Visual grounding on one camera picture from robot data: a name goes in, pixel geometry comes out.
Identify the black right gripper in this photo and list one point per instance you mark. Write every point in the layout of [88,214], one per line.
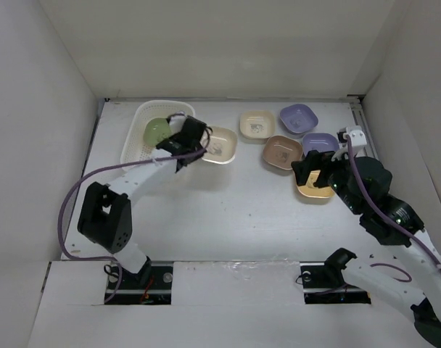
[312,161]

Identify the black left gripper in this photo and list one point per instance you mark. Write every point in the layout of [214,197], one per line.
[198,157]

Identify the green panda plate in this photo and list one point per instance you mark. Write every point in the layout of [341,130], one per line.
[157,130]

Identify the cream panda plate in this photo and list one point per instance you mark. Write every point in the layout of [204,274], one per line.
[257,124]
[221,147]

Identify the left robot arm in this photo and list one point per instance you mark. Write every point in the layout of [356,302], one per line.
[106,212]

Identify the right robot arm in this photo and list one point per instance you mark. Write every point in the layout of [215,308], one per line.
[363,185]

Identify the white perforated plastic bin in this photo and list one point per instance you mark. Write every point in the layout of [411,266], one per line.
[135,149]

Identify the yellow panda plate right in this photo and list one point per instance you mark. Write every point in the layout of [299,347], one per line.
[312,192]

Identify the brown panda plate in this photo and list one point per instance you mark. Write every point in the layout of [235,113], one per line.
[279,153]

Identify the purple panda plate near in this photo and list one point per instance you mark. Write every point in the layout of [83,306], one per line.
[321,142]

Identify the purple panda plate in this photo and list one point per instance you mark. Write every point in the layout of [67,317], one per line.
[298,118]
[321,142]

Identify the purple panda plate far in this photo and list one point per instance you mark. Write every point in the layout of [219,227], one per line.
[298,118]

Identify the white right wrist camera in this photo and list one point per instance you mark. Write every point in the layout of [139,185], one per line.
[352,140]

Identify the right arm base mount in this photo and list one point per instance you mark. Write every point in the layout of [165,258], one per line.
[322,282]

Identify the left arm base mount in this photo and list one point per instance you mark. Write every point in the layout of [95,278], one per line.
[155,288]

